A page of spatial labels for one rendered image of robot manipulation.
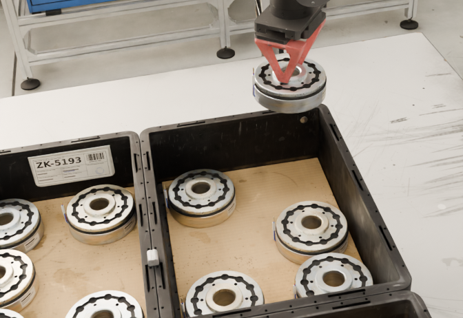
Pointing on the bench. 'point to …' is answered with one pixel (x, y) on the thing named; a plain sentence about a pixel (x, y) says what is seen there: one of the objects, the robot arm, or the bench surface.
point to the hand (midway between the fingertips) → (290, 68)
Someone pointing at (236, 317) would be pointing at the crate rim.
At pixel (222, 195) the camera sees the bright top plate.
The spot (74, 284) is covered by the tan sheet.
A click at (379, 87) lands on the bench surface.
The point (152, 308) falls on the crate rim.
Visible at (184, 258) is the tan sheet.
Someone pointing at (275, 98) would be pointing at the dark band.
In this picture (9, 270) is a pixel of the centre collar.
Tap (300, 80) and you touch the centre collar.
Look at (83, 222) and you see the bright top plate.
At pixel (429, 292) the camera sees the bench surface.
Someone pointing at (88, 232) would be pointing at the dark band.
